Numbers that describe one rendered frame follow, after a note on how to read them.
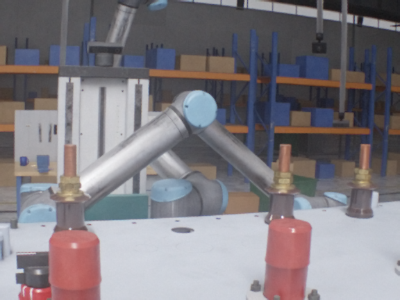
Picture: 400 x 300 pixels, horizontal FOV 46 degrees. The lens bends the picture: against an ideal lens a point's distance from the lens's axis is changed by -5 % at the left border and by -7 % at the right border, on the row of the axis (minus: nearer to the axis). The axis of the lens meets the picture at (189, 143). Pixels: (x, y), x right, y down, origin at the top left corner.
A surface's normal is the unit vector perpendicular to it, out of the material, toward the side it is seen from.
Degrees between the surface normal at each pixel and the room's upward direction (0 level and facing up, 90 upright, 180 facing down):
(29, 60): 90
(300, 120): 90
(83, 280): 89
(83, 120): 90
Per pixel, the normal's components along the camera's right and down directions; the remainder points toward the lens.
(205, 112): 0.40, 0.03
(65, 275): -0.10, 0.07
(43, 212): 0.22, 0.16
